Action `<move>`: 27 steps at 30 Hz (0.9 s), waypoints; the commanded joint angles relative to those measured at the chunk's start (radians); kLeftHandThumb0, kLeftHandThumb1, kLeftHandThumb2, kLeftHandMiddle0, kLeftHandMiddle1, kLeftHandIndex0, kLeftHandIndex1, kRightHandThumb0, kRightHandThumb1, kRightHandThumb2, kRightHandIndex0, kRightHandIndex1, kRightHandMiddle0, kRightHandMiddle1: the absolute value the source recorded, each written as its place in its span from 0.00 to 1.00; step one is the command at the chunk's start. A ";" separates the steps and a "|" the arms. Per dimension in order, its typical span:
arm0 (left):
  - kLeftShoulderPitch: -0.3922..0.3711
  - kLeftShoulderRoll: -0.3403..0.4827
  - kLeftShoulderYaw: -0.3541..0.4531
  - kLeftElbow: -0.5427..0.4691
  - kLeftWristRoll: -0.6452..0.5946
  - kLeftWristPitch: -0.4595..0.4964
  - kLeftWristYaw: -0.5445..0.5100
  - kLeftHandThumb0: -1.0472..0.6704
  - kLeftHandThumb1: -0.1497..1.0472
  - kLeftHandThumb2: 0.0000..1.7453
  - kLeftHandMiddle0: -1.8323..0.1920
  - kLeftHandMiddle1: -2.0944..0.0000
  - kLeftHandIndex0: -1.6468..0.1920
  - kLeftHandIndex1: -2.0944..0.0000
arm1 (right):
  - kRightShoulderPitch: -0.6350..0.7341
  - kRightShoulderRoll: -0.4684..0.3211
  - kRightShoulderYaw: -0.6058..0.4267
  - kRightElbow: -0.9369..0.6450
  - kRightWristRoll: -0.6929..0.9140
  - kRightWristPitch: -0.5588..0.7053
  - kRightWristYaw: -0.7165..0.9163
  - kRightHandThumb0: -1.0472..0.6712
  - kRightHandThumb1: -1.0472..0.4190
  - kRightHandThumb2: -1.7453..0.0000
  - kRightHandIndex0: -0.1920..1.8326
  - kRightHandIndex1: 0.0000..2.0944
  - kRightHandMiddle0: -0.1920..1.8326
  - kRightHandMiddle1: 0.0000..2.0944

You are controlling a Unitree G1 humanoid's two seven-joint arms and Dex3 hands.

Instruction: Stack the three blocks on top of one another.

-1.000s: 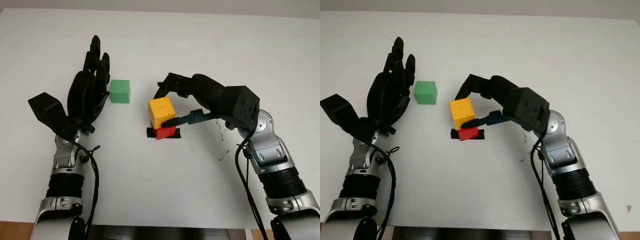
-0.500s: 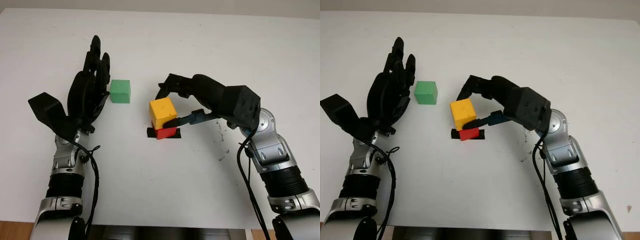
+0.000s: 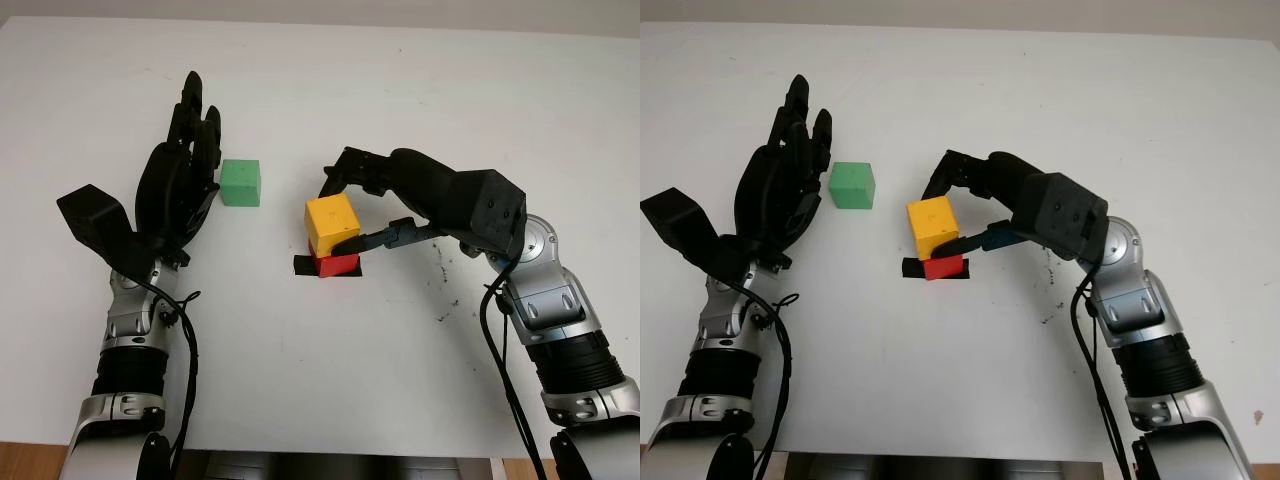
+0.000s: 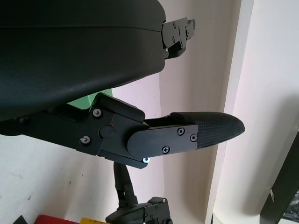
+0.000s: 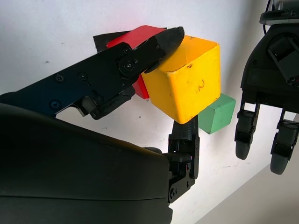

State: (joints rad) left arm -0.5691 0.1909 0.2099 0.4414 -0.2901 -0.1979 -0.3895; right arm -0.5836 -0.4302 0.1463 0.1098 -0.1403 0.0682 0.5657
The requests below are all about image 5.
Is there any black tape strip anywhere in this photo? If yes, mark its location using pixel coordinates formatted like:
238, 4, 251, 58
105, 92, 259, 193
93, 30, 131, 53

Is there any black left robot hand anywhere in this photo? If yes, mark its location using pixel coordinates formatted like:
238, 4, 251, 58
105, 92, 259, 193
235, 23, 299, 175

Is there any green cube block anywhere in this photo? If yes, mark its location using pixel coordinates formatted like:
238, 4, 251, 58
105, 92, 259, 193
198, 93, 236, 134

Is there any red cube block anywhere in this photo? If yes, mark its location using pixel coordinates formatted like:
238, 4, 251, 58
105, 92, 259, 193
106, 25, 168, 100

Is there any yellow cube block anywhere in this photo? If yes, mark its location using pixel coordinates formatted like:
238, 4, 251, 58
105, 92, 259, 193
141, 35, 221, 124

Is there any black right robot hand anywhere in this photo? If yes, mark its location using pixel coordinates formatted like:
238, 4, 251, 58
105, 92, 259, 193
0, 26, 201, 224

